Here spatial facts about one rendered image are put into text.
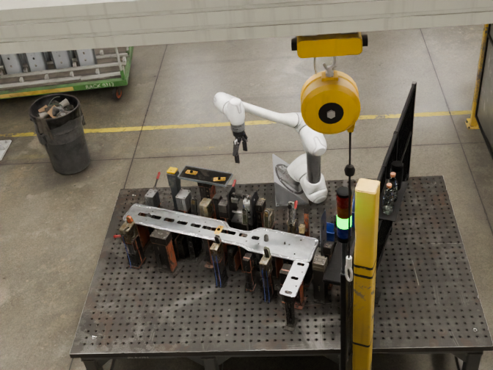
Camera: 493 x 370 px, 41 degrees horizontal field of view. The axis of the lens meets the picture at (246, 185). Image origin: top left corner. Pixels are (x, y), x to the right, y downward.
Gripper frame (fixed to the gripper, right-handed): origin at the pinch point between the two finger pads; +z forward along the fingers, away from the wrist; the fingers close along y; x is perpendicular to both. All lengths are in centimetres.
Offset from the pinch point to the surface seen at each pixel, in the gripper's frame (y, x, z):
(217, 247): 45, -3, 42
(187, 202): 11, -40, 41
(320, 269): 42, 64, 45
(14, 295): 51, -200, 146
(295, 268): 44, 49, 46
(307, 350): 78, 67, 77
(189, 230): 31, -30, 46
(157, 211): 20, -60, 46
